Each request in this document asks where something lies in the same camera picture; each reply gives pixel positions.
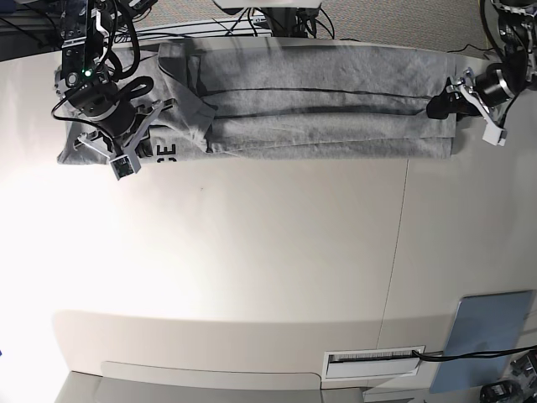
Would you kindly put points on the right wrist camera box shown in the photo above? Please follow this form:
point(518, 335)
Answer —
point(125, 165)

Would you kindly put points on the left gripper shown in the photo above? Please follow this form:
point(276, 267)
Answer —
point(494, 90)

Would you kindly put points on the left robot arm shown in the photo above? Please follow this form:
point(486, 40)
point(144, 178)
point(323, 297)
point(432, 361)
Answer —
point(510, 28)

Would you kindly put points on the grey T-shirt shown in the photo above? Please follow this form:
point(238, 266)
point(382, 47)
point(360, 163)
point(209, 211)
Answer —
point(278, 102)

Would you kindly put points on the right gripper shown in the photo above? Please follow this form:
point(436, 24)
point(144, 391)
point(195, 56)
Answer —
point(113, 124)

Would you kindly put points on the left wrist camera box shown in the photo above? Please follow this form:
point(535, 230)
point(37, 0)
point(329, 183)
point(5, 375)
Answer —
point(494, 135)

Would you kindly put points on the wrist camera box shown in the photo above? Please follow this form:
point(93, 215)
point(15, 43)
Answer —
point(125, 165)
point(494, 135)

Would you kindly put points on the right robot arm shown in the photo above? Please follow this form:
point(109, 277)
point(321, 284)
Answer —
point(100, 44)

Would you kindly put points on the blue mat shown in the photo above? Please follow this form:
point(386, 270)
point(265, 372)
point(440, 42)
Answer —
point(482, 323)

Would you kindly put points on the white cable grommet slot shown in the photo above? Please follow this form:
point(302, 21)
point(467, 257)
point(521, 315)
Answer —
point(370, 364)

